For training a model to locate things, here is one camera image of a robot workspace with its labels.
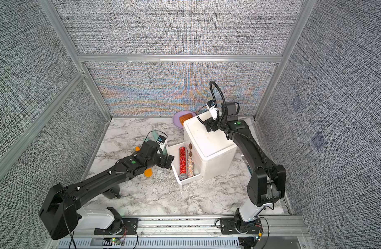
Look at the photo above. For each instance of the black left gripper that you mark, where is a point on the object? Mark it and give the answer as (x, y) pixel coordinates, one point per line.
(165, 160)

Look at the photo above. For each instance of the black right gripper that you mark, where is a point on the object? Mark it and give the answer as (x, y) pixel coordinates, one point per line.
(212, 125)

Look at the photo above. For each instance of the white bottom drawer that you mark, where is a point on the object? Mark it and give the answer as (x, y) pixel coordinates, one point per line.
(174, 150)

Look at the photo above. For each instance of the white plastic drawer cabinet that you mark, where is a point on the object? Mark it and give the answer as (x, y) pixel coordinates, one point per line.
(211, 151)

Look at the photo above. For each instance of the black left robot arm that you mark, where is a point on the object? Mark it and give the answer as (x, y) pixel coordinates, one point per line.
(59, 209)

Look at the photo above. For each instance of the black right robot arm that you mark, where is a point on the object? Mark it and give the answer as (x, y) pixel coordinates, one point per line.
(268, 181)

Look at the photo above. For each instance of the orange toy food slice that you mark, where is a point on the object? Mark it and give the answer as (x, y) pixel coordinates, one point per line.
(185, 117)

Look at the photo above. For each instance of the purple plastic plate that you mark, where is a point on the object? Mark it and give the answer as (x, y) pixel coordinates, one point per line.
(176, 117)

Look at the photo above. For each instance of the black cup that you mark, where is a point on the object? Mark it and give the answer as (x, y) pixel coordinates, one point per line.
(113, 192)

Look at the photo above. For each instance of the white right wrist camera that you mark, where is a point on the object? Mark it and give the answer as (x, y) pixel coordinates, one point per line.
(213, 110)

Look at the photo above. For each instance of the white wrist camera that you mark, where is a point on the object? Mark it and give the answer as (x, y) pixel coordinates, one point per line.
(213, 110)
(162, 141)

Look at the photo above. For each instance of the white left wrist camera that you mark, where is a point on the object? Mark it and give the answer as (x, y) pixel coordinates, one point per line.
(162, 141)

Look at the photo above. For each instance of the aluminium mounting rail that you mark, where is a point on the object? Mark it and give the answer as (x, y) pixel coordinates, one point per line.
(274, 225)

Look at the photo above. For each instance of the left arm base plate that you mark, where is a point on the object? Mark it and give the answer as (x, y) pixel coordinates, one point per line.
(128, 226)

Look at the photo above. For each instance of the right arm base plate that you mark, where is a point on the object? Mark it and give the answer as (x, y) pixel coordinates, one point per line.
(236, 225)

